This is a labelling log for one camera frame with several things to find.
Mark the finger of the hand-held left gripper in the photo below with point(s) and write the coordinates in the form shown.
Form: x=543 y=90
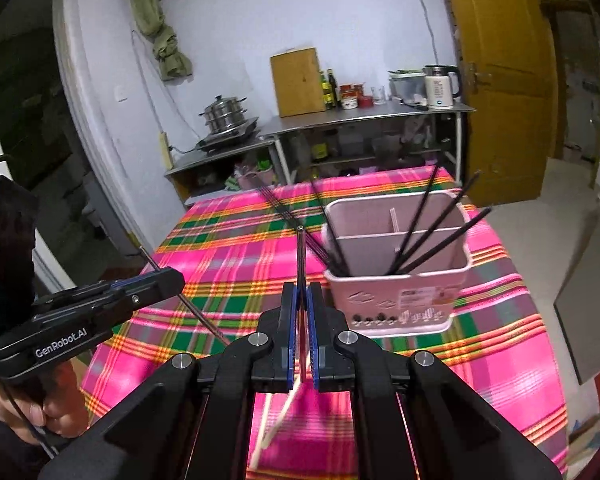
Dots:
x=157 y=285

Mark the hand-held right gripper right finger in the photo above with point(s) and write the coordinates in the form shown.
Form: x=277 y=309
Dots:
x=312 y=345

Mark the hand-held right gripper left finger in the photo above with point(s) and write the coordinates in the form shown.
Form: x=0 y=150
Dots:
x=292 y=345

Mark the pink plastic utensil holder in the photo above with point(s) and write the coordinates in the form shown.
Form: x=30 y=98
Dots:
x=395 y=300

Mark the person's left forearm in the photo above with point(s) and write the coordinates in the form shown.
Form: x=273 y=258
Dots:
x=0 y=460

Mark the person's left hand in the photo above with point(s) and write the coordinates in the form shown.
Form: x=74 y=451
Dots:
x=62 y=410

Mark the pink plaid tablecloth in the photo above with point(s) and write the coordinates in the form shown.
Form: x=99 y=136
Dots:
x=220 y=260

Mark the wooden chopstick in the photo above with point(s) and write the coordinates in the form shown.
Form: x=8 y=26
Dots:
x=266 y=420
x=275 y=430

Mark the low steel kitchen stand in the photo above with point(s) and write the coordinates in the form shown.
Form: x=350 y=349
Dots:
x=205 y=162

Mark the pink bag with greens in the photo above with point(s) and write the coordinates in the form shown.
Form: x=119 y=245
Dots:
x=255 y=177

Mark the black induction cooker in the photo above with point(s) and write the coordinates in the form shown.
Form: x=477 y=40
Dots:
x=228 y=139

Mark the steel steamer pot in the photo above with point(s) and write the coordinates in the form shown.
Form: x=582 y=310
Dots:
x=226 y=114

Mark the yellow jar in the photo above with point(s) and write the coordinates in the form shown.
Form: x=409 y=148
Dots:
x=320 y=152

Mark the tall steel kitchen table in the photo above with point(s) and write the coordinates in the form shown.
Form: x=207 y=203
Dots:
x=340 y=116

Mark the green hanging cloth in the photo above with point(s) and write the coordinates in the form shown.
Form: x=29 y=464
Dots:
x=165 y=45

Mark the wooden cutting board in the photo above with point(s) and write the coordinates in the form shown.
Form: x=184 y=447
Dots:
x=298 y=84

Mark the red bowl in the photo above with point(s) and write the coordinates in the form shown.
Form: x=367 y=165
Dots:
x=365 y=101

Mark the red-lidded jar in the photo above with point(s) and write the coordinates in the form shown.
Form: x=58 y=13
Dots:
x=350 y=97

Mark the dark glass bottle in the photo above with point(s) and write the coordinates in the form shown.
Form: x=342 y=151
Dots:
x=324 y=92
x=333 y=90

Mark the clear drinking glass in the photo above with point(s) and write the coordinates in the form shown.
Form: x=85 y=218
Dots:
x=380 y=94

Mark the clear plastic lidded container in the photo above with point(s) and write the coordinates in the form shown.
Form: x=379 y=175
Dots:
x=406 y=87

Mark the grey flat board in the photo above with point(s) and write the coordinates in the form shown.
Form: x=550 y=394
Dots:
x=590 y=320

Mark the white electric kettle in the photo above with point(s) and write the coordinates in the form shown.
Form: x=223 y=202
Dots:
x=440 y=91

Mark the yellow wooden door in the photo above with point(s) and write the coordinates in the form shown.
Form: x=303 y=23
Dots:
x=505 y=110

